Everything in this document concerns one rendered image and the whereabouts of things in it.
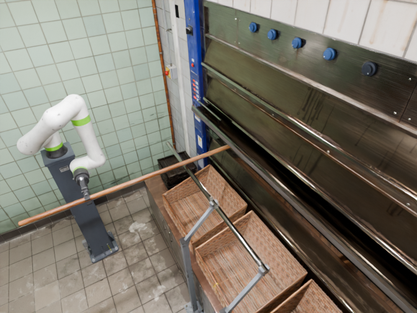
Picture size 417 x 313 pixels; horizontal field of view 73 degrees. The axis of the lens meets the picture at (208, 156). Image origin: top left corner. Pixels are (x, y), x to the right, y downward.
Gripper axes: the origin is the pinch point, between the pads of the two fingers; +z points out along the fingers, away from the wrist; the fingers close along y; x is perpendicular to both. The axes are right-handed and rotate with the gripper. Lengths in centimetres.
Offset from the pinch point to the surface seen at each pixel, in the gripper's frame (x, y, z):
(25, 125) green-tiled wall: 32, 2, -120
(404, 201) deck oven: -101, -46, 112
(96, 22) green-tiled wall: -49, -69, -121
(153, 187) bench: -50, 62, -52
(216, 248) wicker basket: -68, 57, 36
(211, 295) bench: -49, 62, 62
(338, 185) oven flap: -101, -34, 88
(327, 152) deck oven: -101, -46, 78
